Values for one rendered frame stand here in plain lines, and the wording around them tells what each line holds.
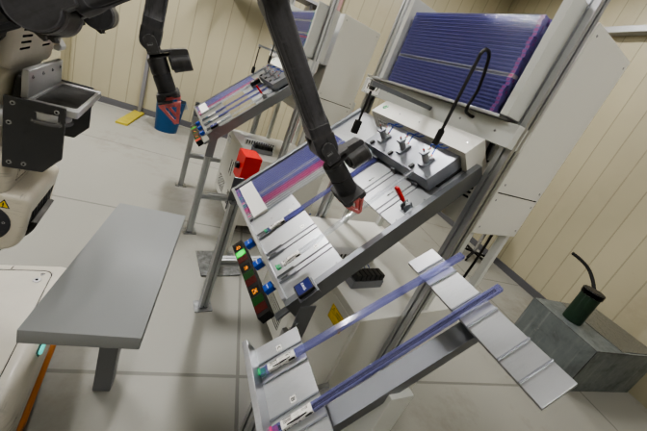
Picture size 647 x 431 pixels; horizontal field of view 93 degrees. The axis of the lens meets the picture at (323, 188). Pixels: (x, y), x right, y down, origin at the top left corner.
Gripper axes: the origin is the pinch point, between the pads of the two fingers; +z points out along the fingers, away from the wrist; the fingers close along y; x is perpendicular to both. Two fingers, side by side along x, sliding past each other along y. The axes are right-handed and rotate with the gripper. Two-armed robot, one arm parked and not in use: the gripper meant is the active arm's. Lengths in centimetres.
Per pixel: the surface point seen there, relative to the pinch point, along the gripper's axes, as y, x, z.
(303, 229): 12.6, 16.7, 5.0
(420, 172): -2.2, -22.4, 1.2
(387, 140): 20.1, -26.6, 1.3
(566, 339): -21, -84, 205
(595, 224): 35, -213, 252
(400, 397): -43.2, 20.0, 4.1
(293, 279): -2.7, 27.6, 4.5
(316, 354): 1, 42, 53
